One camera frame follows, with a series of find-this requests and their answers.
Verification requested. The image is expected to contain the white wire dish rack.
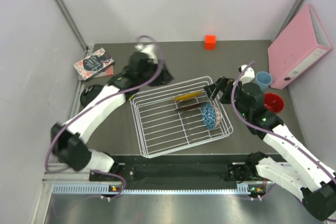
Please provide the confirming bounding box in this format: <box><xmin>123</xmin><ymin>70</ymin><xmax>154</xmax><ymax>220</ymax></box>
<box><xmin>130</xmin><ymin>76</ymin><xmax>234</xmax><ymax>158</ymax></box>

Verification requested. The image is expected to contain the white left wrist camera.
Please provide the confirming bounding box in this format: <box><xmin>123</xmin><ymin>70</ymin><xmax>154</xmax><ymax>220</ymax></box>
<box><xmin>134</xmin><ymin>44</ymin><xmax>158</xmax><ymax>63</ymax></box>

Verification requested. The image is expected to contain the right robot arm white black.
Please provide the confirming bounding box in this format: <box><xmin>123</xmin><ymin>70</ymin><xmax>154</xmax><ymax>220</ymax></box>
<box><xmin>204</xmin><ymin>77</ymin><xmax>335</xmax><ymax>221</ymax></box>

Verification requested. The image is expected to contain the pink book underneath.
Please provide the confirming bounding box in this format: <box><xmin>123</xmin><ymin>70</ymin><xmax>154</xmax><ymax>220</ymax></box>
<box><xmin>94</xmin><ymin>65</ymin><xmax>114</xmax><ymax>78</ymax></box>

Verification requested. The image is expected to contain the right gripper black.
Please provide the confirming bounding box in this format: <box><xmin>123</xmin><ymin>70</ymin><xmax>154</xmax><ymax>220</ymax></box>
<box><xmin>204</xmin><ymin>76</ymin><xmax>250</xmax><ymax>118</ymax></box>

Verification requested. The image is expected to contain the light blue cup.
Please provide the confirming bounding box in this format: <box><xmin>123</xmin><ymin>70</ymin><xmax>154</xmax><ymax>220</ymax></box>
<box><xmin>255</xmin><ymin>71</ymin><xmax>272</xmax><ymax>91</ymax></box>

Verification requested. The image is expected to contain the Little Women book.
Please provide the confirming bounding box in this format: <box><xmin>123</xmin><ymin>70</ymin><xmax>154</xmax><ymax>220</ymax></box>
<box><xmin>73</xmin><ymin>48</ymin><xmax>115</xmax><ymax>81</ymax></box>

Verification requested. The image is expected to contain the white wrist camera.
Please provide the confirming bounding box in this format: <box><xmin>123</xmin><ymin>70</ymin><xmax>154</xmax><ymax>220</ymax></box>
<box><xmin>134</xmin><ymin>44</ymin><xmax>158</xmax><ymax>63</ymax></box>
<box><xmin>238</xmin><ymin>65</ymin><xmax>255</xmax><ymax>84</ymax></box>

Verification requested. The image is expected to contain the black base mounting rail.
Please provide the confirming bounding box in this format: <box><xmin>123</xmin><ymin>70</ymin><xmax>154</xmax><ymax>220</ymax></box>
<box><xmin>89</xmin><ymin>153</ymin><xmax>279</xmax><ymax>190</ymax></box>

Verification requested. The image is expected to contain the aluminium frame post left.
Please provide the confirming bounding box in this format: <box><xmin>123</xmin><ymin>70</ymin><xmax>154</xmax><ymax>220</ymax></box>
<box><xmin>54</xmin><ymin>0</ymin><xmax>89</xmax><ymax>51</ymax></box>

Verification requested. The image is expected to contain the blue white patterned bowl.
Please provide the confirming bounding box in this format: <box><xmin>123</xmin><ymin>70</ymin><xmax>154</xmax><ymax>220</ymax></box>
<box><xmin>201</xmin><ymin>103</ymin><xmax>222</xmax><ymax>130</ymax></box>

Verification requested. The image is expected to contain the red floral plate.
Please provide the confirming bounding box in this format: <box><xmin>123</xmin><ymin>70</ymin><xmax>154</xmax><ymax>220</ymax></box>
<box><xmin>176</xmin><ymin>102</ymin><xmax>207</xmax><ymax>112</ymax></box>

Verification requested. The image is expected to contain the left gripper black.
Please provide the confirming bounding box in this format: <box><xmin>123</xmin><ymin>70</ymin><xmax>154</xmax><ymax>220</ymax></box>
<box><xmin>139</xmin><ymin>59</ymin><xmax>174</xmax><ymax>88</ymax></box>

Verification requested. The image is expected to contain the pink ring binder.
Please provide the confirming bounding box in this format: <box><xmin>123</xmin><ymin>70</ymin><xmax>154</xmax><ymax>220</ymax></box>
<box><xmin>268</xmin><ymin>4</ymin><xmax>333</xmax><ymax>90</ymax></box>

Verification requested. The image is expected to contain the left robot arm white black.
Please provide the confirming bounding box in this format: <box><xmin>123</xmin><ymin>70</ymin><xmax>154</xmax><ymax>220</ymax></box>
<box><xmin>45</xmin><ymin>44</ymin><xmax>173</xmax><ymax>180</ymax></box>

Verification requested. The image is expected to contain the yellow patterned plate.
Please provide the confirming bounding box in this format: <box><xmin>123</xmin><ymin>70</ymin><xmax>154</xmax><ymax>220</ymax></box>
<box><xmin>172</xmin><ymin>91</ymin><xmax>203</xmax><ymax>102</ymax></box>

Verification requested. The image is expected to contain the black plate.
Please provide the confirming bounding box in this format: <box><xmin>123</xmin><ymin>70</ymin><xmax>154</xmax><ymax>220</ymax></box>
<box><xmin>80</xmin><ymin>84</ymin><xmax>103</xmax><ymax>108</ymax></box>

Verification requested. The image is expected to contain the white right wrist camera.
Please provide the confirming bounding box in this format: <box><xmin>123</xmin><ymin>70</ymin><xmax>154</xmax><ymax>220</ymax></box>
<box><xmin>238</xmin><ymin>65</ymin><xmax>255</xmax><ymax>84</ymax></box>

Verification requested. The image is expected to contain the orange cube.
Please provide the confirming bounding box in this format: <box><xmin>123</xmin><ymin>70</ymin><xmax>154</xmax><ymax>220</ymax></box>
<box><xmin>204</xmin><ymin>35</ymin><xmax>216</xmax><ymax>50</ymax></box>

